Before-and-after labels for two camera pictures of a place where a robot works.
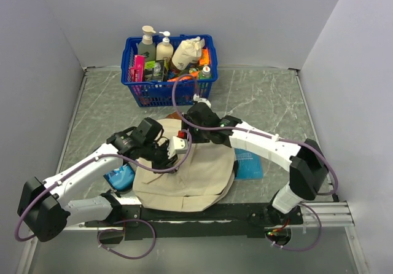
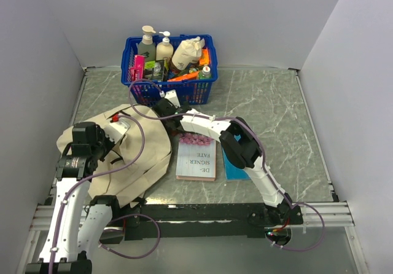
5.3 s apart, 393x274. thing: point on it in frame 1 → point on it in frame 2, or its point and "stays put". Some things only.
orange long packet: (193, 75) stays put
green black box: (154, 70) stays put
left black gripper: (164, 172) → (100, 133)
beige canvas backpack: (204, 181) → (135, 166)
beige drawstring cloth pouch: (189, 51) stays put
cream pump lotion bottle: (165, 48) stays put
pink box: (137, 72) stays put
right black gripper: (196, 139) → (164, 123)
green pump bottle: (147, 45) stays put
